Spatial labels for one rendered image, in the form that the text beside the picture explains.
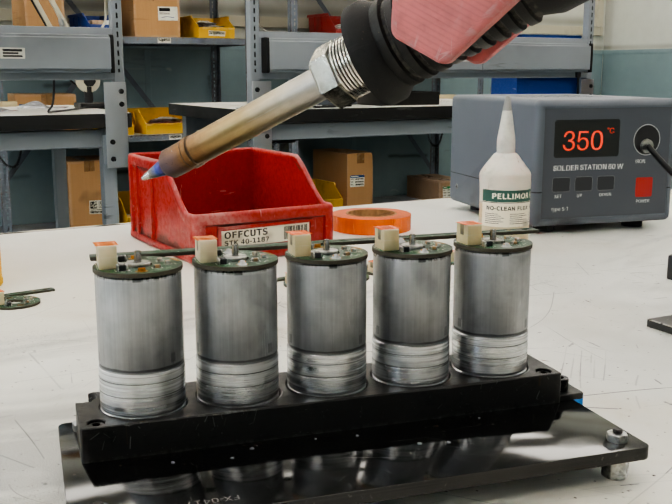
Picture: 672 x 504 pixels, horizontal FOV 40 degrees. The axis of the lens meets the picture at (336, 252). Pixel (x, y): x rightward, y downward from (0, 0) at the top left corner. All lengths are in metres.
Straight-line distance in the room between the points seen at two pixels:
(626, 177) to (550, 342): 0.31
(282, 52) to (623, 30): 3.97
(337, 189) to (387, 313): 4.71
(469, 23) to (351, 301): 0.11
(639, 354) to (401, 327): 0.15
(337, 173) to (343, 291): 4.71
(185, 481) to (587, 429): 0.12
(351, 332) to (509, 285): 0.05
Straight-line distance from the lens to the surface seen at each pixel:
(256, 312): 0.26
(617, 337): 0.43
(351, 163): 4.91
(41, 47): 2.57
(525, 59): 3.32
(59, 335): 0.43
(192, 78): 4.95
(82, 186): 4.36
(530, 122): 0.67
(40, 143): 2.64
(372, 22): 0.21
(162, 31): 4.47
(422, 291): 0.28
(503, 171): 0.61
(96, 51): 2.60
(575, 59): 3.47
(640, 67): 6.35
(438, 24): 0.19
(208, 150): 0.24
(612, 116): 0.70
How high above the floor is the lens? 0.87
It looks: 11 degrees down
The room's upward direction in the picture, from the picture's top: straight up
